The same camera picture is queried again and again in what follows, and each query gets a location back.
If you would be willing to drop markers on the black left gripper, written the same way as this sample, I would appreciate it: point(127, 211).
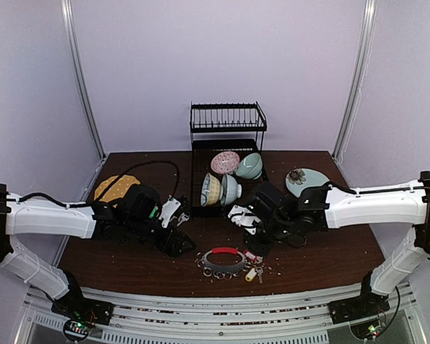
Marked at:
point(173, 250)

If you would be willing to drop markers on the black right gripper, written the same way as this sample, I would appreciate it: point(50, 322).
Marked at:
point(257, 236)

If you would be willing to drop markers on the red tag key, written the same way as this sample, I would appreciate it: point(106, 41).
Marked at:
point(253, 258)

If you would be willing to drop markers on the yellow tag key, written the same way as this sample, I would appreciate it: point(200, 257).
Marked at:
point(251, 274)

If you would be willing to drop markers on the large grey red keyring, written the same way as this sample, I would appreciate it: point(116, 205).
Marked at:
point(221, 263)

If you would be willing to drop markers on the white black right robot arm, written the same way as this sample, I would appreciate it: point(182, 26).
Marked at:
point(274, 215)

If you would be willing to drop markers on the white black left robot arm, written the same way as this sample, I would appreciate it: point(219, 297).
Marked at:
point(38, 213)

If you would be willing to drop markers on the blue yellow patterned bowl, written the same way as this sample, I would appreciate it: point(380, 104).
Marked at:
point(211, 190)

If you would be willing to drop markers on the grey blue ribbed bowl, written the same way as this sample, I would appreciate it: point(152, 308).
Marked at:
point(231, 190)

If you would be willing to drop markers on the light blue flower plate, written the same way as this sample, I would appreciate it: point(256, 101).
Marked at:
point(299, 179)

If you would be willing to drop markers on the yellow dotted plate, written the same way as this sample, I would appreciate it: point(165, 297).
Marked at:
point(117, 190)

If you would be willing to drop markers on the green celadon bowl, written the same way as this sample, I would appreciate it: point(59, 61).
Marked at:
point(250, 167)

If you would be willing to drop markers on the pink patterned bowl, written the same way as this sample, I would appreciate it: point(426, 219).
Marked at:
point(225, 162)

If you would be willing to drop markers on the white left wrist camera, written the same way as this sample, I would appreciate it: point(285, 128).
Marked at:
point(175, 208)

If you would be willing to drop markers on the black wire dish rack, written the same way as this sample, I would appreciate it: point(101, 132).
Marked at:
point(226, 140)

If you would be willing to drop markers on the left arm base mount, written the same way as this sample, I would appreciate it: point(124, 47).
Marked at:
point(82, 317)

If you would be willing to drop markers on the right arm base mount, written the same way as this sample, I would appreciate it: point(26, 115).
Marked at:
point(366, 315)

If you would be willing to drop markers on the right aluminium frame post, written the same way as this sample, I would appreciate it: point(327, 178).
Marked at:
point(359, 72)

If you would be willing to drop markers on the aluminium frame post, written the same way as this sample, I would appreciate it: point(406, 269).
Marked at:
point(69, 24)
point(359, 72)

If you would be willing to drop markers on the left aluminium frame post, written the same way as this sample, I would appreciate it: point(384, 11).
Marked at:
point(69, 24)

